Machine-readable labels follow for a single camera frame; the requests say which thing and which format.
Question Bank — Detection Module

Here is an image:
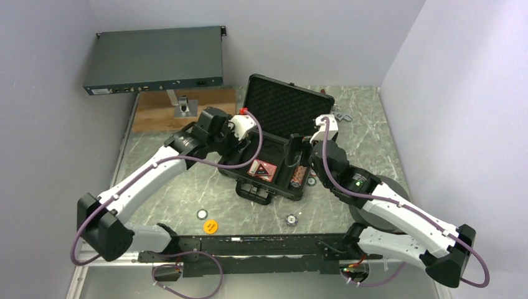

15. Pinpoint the adjustable metal wrench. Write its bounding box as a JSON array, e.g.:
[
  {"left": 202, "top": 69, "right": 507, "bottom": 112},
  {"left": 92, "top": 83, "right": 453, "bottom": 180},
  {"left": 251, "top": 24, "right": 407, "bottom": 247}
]
[{"left": 332, "top": 110, "right": 352, "bottom": 122}]

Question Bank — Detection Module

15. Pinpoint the black foam-lined poker case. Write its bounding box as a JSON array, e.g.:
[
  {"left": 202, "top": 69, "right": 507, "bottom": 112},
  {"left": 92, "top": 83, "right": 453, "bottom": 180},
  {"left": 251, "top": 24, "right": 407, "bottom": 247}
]
[{"left": 219, "top": 74, "right": 335, "bottom": 205}]

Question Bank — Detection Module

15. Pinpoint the grey rack network switch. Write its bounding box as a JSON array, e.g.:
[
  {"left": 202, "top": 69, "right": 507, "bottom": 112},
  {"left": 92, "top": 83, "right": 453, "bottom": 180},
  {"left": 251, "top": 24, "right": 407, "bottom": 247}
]
[{"left": 83, "top": 26, "right": 227, "bottom": 95}]

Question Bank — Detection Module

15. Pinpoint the red playing card deck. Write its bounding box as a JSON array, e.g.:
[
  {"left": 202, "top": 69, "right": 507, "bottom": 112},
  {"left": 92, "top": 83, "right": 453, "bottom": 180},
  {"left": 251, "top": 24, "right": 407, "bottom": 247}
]
[{"left": 247, "top": 159, "right": 278, "bottom": 183}]

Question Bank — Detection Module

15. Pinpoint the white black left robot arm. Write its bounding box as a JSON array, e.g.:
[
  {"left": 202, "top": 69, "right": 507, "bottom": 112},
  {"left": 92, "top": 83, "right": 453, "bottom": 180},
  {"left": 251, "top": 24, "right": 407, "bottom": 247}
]
[{"left": 70, "top": 107, "right": 263, "bottom": 266}]

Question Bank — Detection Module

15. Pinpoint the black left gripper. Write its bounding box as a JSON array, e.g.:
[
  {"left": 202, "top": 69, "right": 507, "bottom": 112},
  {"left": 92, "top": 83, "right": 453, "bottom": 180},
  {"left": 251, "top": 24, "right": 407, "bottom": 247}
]
[{"left": 207, "top": 115, "right": 250, "bottom": 163}]

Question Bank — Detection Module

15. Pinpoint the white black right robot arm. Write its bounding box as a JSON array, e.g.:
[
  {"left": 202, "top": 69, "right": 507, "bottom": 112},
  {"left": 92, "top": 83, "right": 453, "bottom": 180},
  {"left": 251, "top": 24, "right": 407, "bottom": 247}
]
[{"left": 285, "top": 132, "right": 482, "bottom": 288}]

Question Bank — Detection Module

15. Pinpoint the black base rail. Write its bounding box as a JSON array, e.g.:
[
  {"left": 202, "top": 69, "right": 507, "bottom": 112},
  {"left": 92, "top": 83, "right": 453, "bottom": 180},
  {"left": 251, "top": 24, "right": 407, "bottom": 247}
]
[{"left": 138, "top": 233, "right": 364, "bottom": 278}]

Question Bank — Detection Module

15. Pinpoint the orange round sticker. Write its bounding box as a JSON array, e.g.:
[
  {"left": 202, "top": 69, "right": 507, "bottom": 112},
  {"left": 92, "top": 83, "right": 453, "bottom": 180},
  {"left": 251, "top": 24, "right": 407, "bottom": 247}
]
[{"left": 203, "top": 219, "right": 219, "bottom": 234}]

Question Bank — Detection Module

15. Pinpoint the poker chip beside case lower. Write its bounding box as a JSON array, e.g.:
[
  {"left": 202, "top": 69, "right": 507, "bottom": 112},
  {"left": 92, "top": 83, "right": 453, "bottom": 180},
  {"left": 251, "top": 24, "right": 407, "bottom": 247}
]
[{"left": 306, "top": 177, "right": 317, "bottom": 186}]

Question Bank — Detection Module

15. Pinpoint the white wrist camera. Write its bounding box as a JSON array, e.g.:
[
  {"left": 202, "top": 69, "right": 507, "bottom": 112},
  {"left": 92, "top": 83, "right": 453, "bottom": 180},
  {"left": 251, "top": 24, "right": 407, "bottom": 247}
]
[
  {"left": 309, "top": 114, "right": 339, "bottom": 145},
  {"left": 228, "top": 108, "right": 257, "bottom": 141}
]

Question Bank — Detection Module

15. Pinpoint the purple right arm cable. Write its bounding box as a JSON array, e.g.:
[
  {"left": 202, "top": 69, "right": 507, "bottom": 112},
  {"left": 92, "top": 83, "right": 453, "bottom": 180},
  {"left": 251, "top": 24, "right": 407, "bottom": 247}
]
[{"left": 319, "top": 116, "right": 491, "bottom": 288}]

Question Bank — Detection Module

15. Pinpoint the green poker chip on table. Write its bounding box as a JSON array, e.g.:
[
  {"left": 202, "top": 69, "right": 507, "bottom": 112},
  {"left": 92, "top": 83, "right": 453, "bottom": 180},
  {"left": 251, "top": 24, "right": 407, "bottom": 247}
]
[{"left": 196, "top": 209, "right": 209, "bottom": 220}]

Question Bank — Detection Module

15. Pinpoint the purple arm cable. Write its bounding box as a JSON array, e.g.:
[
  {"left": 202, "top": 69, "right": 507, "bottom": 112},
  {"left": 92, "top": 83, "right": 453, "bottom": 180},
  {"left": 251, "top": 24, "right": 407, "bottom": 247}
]
[
  {"left": 319, "top": 116, "right": 491, "bottom": 288},
  {"left": 70, "top": 110, "right": 265, "bottom": 299}
]

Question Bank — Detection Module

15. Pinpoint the grey foam roll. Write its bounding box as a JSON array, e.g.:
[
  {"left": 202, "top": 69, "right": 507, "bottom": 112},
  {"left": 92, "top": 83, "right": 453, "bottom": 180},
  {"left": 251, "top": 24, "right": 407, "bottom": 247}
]
[{"left": 349, "top": 175, "right": 410, "bottom": 235}]

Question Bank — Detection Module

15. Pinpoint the wooden board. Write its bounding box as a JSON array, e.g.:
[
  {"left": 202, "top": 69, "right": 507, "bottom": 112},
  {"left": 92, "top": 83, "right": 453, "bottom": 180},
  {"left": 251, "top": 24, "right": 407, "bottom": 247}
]
[{"left": 131, "top": 87, "right": 236, "bottom": 133}]

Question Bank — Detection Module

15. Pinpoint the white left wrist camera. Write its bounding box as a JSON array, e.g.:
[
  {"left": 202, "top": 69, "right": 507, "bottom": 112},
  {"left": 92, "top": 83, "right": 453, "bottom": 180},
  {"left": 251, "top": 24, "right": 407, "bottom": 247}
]
[{"left": 228, "top": 108, "right": 257, "bottom": 141}]

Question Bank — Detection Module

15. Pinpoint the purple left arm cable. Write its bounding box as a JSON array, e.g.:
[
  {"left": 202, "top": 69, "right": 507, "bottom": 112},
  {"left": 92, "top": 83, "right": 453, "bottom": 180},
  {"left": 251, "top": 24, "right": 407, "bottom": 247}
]
[{"left": 70, "top": 110, "right": 265, "bottom": 299}]

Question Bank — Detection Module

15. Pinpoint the metal stand bracket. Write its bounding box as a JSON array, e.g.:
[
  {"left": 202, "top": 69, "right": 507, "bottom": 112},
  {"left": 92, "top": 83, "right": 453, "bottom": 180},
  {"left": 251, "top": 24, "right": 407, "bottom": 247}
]
[{"left": 166, "top": 90, "right": 198, "bottom": 118}]

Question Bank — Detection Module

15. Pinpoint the row of poker chips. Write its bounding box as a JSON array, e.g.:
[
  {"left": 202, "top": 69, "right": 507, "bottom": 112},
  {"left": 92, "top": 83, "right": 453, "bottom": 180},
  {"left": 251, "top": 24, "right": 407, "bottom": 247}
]
[{"left": 290, "top": 165, "right": 308, "bottom": 188}]

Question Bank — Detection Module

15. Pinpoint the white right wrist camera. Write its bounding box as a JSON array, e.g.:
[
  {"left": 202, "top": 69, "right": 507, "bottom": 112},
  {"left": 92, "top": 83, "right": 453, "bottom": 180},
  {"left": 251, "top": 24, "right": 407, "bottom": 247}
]
[{"left": 309, "top": 114, "right": 339, "bottom": 145}]

